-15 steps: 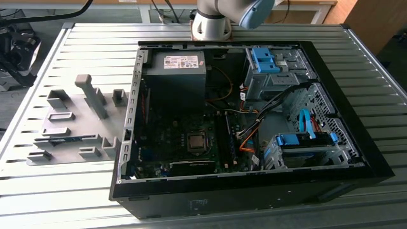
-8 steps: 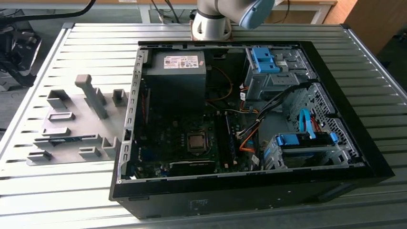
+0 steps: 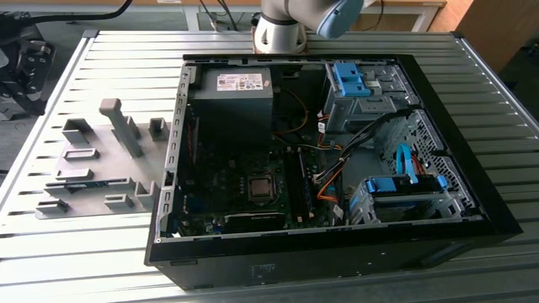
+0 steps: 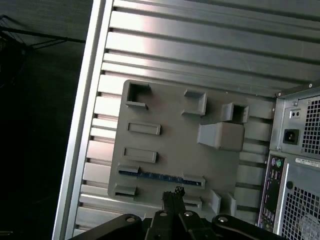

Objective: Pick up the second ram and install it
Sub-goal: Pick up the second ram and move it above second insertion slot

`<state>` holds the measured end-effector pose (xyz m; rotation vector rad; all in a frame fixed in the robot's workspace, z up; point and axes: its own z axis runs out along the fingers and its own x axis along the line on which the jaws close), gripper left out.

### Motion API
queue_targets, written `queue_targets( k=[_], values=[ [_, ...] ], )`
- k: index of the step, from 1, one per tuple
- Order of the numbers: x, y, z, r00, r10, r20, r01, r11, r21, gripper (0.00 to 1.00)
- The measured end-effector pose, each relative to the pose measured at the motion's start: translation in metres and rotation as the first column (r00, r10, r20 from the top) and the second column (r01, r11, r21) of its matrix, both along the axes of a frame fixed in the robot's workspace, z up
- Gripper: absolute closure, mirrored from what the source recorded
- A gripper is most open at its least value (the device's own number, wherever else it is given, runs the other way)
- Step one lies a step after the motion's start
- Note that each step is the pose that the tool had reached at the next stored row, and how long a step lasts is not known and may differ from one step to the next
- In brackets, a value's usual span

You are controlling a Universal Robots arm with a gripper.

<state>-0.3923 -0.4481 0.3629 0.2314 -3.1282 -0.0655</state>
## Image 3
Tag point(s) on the blue disk carrier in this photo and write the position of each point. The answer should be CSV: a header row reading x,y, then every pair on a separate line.
x,y
384,184

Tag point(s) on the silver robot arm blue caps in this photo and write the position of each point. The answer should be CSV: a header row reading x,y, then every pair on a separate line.
x,y
280,34

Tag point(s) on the brown wooden cabinet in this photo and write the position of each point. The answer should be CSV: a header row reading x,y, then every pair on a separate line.
x,y
496,28

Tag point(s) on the green RAM stick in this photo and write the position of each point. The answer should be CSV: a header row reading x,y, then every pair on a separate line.
x,y
84,184

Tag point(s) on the black RAM slot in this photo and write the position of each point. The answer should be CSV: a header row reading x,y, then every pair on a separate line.
x,y
292,186

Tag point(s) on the grey power supply unit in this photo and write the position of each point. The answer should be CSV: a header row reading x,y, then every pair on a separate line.
x,y
229,120

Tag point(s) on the dark RAM stick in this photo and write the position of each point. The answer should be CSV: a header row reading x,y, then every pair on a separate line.
x,y
305,186

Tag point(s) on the CPU socket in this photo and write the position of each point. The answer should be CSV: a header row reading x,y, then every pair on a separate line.
x,y
261,199

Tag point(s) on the white frame wooden desk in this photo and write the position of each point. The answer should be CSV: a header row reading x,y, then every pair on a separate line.
x,y
420,19

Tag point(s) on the blue plastic drive carrier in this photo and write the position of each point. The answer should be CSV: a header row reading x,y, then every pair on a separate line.
x,y
351,82

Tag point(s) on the grey parts rack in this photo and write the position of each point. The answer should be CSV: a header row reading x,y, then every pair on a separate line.
x,y
100,158

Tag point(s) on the green motherboard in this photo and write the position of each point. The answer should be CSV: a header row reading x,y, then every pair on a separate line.
x,y
219,189

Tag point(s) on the black graphics card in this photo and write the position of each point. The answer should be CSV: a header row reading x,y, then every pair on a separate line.
x,y
252,221

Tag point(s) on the grey metal drive cage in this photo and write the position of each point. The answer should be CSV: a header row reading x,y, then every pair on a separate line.
x,y
365,110

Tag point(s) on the black open PC case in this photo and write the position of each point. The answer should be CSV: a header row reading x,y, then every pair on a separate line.
x,y
295,259

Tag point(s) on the grey metal disk bay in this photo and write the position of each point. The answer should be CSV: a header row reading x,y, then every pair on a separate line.
x,y
420,197

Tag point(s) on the blue carrier tab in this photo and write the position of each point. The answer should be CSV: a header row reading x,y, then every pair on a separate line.
x,y
353,205

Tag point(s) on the CPU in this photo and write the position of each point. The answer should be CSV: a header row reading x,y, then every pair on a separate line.
x,y
260,187

